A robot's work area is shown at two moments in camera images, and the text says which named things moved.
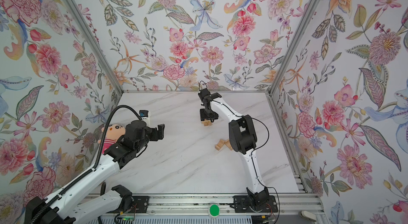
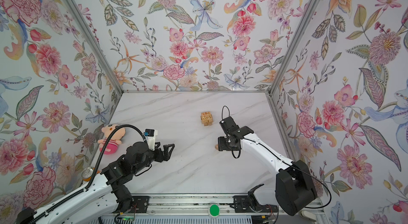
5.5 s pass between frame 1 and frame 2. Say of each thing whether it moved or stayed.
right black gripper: moved
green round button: stayed
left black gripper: moved
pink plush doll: stayed
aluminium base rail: stayed
